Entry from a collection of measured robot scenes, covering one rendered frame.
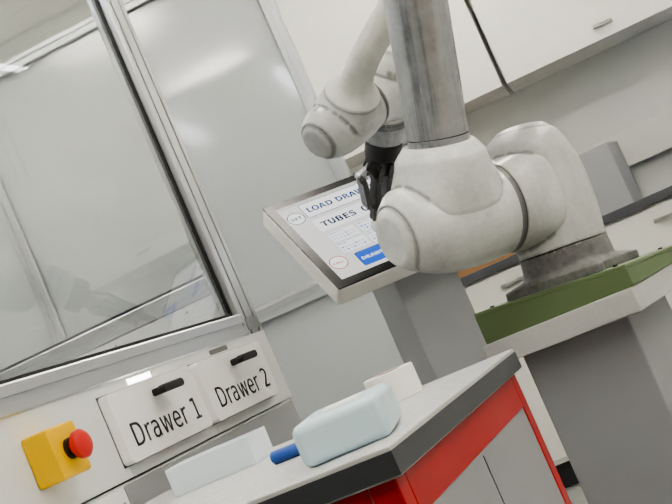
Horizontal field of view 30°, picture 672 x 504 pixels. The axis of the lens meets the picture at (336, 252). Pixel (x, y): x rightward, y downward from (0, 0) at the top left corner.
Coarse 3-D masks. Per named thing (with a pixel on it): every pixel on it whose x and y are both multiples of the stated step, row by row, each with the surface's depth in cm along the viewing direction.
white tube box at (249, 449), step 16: (256, 432) 167; (224, 448) 164; (240, 448) 163; (256, 448) 165; (272, 448) 171; (176, 464) 170; (192, 464) 165; (208, 464) 164; (224, 464) 164; (240, 464) 163; (176, 480) 165; (192, 480) 165; (208, 480) 164; (176, 496) 166
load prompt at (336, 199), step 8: (368, 184) 285; (336, 192) 282; (344, 192) 282; (352, 192) 282; (312, 200) 280; (320, 200) 280; (328, 200) 280; (336, 200) 280; (344, 200) 280; (352, 200) 280; (304, 208) 277; (312, 208) 277; (320, 208) 278; (328, 208) 278; (312, 216) 275
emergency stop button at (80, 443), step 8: (72, 432) 166; (80, 432) 166; (72, 440) 165; (80, 440) 165; (88, 440) 167; (72, 448) 165; (80, 448) 165; (88, 448) 166; (80, 456) 165; (88, 456) 166
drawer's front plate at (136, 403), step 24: (144, 384) 197; (192, 384) 212; (120, 408) 188; (144, 408) 194; (168, 408) 201; (192, 408) 208; (120, 432) 186; (144, 432) 191; (168, 432) 198; (192, 432) 205; (144, 456) 189
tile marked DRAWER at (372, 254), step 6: (372, 246) 268; (378, 246) 268; (360, 252) 266; (366, 252) 267; (372, 252) 267; (378, 252) 267; (360, 258) 265; (366, 258) 265; (372, 258) 265; (378, 258) 265; (366, 264) 264
